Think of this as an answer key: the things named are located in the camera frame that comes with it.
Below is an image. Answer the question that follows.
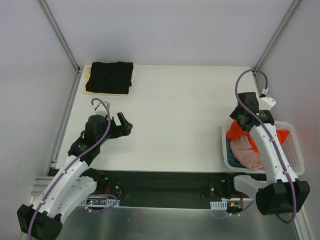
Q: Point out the orange t shirt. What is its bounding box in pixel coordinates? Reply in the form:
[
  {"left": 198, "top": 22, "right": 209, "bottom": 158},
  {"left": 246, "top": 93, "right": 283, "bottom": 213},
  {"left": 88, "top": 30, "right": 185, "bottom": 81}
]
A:
[{"left": 226, "top": 120, "right": 290, "bottom": 153}]

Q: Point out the pink t shirt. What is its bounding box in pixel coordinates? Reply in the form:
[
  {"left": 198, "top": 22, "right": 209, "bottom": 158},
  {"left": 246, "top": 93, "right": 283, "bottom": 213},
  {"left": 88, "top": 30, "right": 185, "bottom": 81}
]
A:
[{"left": 230, "top": 136, "right": 264, "bottom": 171}]

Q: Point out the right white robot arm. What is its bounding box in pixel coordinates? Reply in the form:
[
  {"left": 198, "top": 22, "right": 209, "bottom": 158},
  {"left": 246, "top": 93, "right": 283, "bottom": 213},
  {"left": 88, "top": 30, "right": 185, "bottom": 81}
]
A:
[{"left": 225, "top": 92, "right": 310, "bottom": 217}]

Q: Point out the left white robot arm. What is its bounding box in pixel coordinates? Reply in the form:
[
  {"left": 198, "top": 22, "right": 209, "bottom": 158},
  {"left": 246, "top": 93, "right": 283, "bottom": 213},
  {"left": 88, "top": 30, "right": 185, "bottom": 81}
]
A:
[{"left": 17, "top": 112, "right": 133, "bottom": 240}]

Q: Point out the folded black t shirt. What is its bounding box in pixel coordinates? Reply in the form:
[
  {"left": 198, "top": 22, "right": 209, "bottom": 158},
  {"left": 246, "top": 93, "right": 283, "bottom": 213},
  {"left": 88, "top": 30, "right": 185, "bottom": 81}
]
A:
[{"left": 85, "top": 61, "right": 134, "bottom": 95}]

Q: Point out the folded beige t shirt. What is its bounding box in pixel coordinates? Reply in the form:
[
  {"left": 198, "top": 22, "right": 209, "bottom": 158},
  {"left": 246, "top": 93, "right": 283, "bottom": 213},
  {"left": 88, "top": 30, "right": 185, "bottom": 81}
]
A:
[{"left": 82, "top": 66, "right": 128, "bottom": 97}]

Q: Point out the white plastic laundry basket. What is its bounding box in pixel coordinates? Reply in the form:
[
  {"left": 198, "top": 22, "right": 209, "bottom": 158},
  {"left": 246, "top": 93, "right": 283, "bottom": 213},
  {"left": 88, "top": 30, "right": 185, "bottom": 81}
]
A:
[{"left": 221, "top": 117, "right": 305, "bottom": 176}]

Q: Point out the teal blue t shirt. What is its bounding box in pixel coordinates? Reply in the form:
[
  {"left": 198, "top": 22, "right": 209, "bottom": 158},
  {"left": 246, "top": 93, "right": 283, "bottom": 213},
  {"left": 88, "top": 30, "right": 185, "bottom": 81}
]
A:
[{"left": 226, "top": 139, "right": 245, "bottom": 168}]

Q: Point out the left green circuit board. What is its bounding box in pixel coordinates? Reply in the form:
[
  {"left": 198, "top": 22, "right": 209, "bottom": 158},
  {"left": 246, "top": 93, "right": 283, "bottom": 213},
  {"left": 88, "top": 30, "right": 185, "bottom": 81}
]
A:
[{"left": 86, "top": 197, "right": 107, "bottom": 206}]

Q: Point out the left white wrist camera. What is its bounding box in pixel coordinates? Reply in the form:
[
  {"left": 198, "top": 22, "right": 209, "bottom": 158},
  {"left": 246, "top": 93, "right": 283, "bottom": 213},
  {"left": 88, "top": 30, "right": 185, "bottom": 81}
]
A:
[{"left": 94, "top": 101, "right": 111, "bottom": 117}]

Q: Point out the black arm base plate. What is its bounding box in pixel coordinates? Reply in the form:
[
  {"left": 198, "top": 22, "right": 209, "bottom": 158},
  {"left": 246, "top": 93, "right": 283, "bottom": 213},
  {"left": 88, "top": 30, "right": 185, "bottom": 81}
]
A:
[{"left": 88, "top": 169, "right": 266, "bottom": 209}]

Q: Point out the left aluminium frame post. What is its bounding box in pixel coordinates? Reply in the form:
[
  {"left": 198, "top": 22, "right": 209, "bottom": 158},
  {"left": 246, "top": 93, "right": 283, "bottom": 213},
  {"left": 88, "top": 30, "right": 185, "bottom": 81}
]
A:
[{"left": 37, "top": 0, "right": 81, "bottom": 73}]

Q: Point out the aluminium frame post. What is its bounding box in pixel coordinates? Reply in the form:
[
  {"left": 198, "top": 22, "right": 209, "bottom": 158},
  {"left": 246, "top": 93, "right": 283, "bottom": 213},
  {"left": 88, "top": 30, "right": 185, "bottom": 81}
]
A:
[
  {"left": 37, "top": 0, "right": 81, "bottom": 73},
  {"left": 254, "top": 0, "right": 302, "bottom": 69}
]

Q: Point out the right aluminium frame post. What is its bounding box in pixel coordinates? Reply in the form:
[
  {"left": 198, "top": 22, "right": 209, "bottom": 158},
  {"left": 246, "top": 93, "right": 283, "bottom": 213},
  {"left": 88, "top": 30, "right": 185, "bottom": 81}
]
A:
[{"left": 254, "top": 0, "right": 302, "bottom": 69}]

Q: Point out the right white cable duct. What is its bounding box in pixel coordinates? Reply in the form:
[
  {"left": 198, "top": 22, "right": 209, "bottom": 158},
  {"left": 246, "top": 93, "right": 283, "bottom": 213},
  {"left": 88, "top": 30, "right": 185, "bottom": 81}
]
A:
[{"left": 210, "top": 200, "right": 228, "bottom": 211}]

